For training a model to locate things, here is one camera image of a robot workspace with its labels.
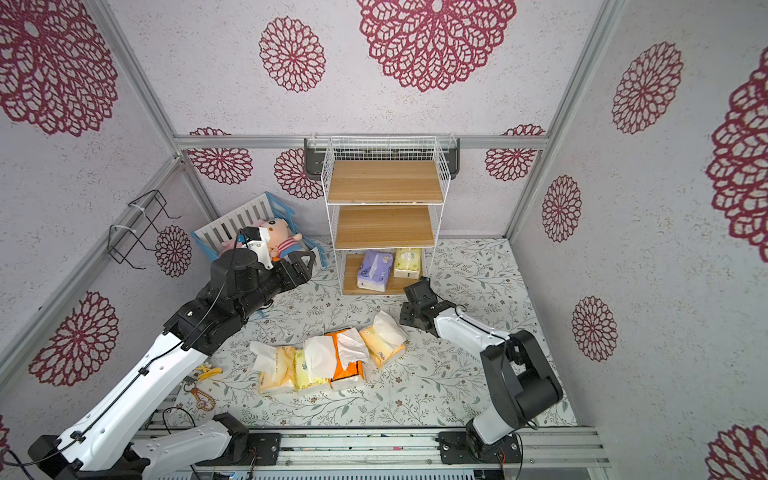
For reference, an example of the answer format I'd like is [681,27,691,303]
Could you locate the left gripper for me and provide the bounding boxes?
[234,249,314,323]

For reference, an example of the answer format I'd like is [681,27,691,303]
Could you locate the pale yellow tissue pack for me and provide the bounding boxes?
[360,311,407,368]

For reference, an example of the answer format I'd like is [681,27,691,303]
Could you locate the light green tissue pack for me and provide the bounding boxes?
[393,248,422,279]

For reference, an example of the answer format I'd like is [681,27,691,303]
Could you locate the purple tissue pack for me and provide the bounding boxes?
[356,250,394,293]

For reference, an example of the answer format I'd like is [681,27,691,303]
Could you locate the orange tissue pack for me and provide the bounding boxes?
[326,328,370,391]

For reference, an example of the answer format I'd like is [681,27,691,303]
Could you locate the yellow-green tissue box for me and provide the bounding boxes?
[295,336,337,391]

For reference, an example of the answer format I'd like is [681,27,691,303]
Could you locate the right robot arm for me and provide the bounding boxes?
[399,277,564,454]

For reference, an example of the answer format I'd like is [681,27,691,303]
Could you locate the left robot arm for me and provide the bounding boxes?
[28,248,315,479]

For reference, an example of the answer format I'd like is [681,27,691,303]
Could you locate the blue white toy crib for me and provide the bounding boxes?
[190,193,327,273]

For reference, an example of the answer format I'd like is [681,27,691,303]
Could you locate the yellow orange hand tools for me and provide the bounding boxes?
[181,362,223,412]

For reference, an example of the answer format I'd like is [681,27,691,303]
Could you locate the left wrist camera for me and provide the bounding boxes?
[241,226,273,270]

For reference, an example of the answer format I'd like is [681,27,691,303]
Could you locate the white wire wooden shelf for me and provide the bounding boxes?
[321,136,455,296]

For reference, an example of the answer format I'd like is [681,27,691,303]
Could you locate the black wire wall rack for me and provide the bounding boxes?
[106,188,180,271]

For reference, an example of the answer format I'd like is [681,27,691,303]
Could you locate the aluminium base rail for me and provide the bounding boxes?
[251,427,611,473]

